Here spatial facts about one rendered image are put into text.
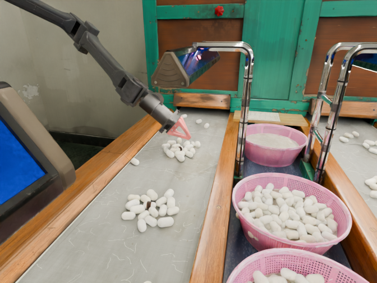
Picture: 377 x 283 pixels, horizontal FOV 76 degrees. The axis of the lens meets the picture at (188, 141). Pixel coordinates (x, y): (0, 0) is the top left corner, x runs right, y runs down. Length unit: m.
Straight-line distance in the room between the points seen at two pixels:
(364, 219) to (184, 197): 0.42
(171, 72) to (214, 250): 0.36
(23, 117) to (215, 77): 1.16
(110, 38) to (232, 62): 1.45
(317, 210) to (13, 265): 0.66
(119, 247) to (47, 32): 2.55
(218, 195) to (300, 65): 0.84
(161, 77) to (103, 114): 2.19
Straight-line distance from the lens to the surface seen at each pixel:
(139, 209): 0.61
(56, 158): 0.18
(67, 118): 3.01
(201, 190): 0.69
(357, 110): 1.35
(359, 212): 0.70
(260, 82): 1.29
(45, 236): 0.62
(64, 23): 1.13
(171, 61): 0.50
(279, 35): 1.28
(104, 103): 2.63
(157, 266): 0.51
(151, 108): 0.80
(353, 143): 1.17
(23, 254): 0.59
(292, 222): 0.63
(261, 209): 0.65
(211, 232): 0.53
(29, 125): 0.18
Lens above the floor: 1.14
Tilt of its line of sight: 24 degrees down
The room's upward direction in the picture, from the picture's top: straight up
